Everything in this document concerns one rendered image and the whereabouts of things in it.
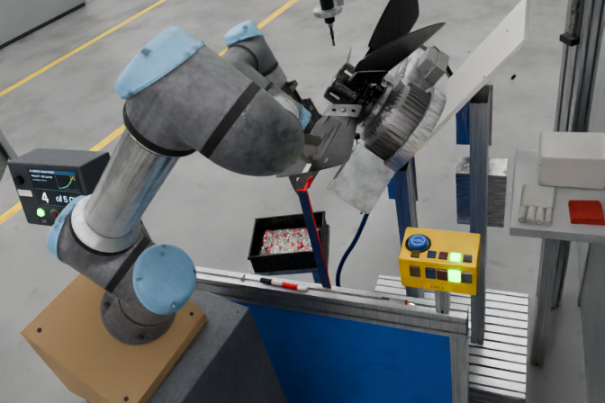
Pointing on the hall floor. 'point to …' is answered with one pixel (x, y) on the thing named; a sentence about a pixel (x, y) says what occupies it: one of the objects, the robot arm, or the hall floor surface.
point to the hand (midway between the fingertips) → (306, 159)
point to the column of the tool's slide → (579, 76)
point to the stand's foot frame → (479, 353)
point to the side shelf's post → (545, 300)
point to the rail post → (459, 370)
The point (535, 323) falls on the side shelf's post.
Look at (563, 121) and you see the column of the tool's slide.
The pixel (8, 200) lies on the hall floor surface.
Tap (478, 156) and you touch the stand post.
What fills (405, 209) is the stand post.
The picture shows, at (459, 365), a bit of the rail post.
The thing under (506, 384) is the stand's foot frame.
